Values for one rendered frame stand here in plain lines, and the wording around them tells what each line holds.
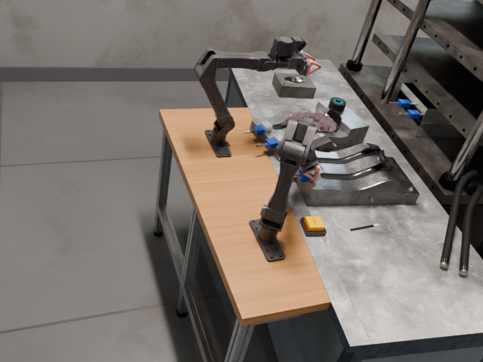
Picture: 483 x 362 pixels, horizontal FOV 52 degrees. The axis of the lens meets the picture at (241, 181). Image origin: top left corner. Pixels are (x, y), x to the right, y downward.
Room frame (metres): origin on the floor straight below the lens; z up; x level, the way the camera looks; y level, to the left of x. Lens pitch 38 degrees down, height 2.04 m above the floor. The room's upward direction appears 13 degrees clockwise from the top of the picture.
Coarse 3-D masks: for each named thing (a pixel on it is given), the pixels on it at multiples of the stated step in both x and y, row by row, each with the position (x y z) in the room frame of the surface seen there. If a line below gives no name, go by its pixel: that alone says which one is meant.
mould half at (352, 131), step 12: (288, 108) 2.11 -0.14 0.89; (300, 108) 2.15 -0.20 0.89; (312, 108) 2.21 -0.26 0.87; (324, 108) 2.18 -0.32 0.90; (348, 108) 2.22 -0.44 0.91; (252, 120) 2.00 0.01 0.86; (264, 120) 2.02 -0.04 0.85; (276, 120) 2.04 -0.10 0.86; (348, 120) 2.10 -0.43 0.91; (360, 120) 2.13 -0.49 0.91; (276, 132) 1.94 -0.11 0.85; (324, 132) 1.97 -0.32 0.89; (336, 132) 2.03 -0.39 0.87; (348, 132) 2.03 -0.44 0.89; (360, 132) 2.07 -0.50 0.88; (336, 144) 1.99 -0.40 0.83; (348, 144) 2.04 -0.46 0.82; (276, 156) 1.81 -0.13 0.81
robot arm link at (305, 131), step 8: (288, 128) 1.35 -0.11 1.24; (296, 128) 1.38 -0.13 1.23; (304, 128) 1.38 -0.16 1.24; (312, 128) 1.36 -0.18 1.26; (288, 136) 1.33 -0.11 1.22; (296, 136) 1.37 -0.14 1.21; (304, 136) 1.37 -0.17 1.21; (312, 136) 1.33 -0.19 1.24; (280, 144) 1.30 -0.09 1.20; (304, 144) 1.31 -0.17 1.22; (280, 152) 1.29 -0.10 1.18; (304, 160) 1.28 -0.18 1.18
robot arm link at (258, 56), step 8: (208, 48) 1.81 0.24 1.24; (208, 56) 1.81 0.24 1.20; (216, 56) 1.75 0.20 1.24; (224, 56) 1.78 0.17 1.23; (232, 56) 1.80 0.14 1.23; (240, 56) 1.82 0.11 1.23; (248, 56) 1.84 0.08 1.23; (256, 56) 1.85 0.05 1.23; (264, 56) 1.87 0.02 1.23; (200, 64) 1.78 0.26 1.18; (208, 64) 1.73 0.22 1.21; (216, 64) 1.74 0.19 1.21; (224, 64) 1.78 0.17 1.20; (232, 64) 1.80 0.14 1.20; (240, 64) 1.81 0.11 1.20; (248, 64) 1.83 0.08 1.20; (256, 64) 1.83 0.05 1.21; (208, 72) 1.73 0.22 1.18; (200, 80) 1.72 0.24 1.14; (208, 80) 1.73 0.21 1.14
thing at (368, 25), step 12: (372, 0) 3.01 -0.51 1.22; (372, 12) 3.00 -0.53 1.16; (372, 24) 3.00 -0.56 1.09; (360, 36) 3.01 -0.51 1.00; (360, 48) 2.99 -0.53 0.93; (348, 60) 3.03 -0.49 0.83; (360, 60) 3.01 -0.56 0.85; (480, 120) 1.92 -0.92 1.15; (480, 132) 1.91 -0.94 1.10; (468, 144) 1.92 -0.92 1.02; (456, 156) 1.95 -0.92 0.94; (468, 156) 1.91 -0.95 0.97; (456, 168) 1.91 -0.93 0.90; (444, 180) 1.92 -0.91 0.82; (456, 180) 1.91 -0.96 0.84
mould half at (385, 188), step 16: (368, 144) 1.88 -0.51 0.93; (368, 160) 1.77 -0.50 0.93; (320, 176) 1.63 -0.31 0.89; (368, 176) 1.68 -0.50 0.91; (384, 176) 1.67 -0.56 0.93; (400, 176) 1.81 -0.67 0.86; (304, 192) 1.58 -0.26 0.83; (320, 192) 1.54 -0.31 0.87; (336, 192) 1.57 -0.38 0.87; (352, 192) 1.59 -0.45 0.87; (368, 192) 1.62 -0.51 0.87; (384, 192) 1.65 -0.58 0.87; (400, 192) 1.68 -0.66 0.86; (416, 192) 1.71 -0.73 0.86
